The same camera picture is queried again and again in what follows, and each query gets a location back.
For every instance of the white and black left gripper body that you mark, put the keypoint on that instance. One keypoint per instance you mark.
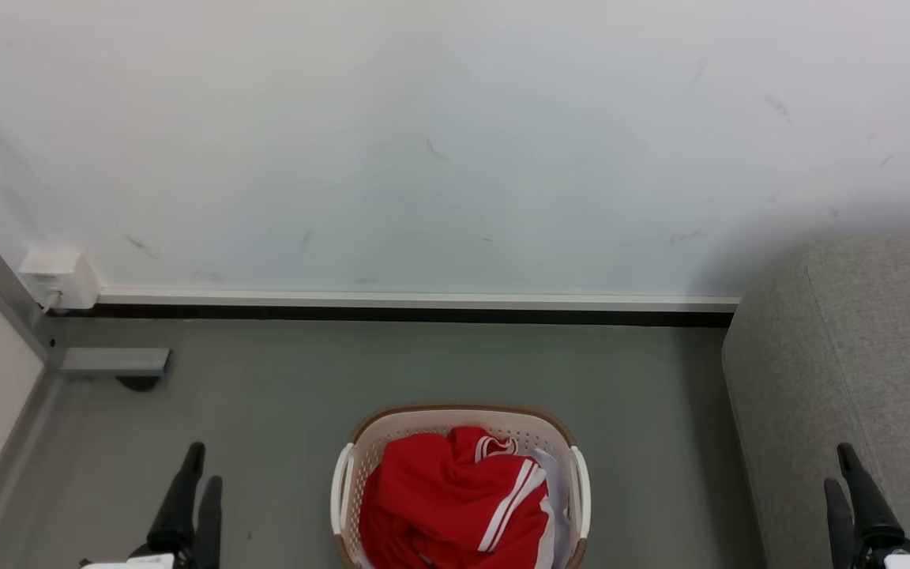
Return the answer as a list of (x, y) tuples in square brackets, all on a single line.
[(155, 561)]

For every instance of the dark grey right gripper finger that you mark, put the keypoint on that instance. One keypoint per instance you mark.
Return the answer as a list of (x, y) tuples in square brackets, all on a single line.
[(840, 529), (870, 506)]

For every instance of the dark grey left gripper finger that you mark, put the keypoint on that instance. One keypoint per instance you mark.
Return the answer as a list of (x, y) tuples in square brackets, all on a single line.
[(208, 525), (177, 506)]

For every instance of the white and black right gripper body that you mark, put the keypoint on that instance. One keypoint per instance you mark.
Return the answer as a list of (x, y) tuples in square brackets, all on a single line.
[(909, 559)]

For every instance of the red white-striped garment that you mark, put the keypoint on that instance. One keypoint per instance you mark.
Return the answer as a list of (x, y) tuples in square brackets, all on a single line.
[(455, 482)]

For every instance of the grey fabric sofa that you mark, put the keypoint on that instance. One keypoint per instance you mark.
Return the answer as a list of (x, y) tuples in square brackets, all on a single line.
[(858, 356)]

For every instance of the black round foot pad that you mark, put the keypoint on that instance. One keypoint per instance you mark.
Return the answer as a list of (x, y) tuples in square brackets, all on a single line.
[(139, 382)]

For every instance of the white perforated laundry basket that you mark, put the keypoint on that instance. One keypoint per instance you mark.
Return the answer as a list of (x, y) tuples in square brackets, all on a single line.
[(439, 419)]

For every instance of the black baseboard strip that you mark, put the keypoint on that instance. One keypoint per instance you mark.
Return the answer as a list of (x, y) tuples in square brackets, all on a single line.
[(423, 314)]

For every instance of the grey partition bottom rail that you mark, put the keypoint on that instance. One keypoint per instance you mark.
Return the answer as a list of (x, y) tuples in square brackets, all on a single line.
[(5, 466)]

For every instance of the white wall socket box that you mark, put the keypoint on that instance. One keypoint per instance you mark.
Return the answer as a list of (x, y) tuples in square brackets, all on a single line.
[(60, 276)]

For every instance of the white wall baseboard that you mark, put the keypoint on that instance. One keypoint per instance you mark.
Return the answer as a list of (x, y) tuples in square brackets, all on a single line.
[(423, 300)]

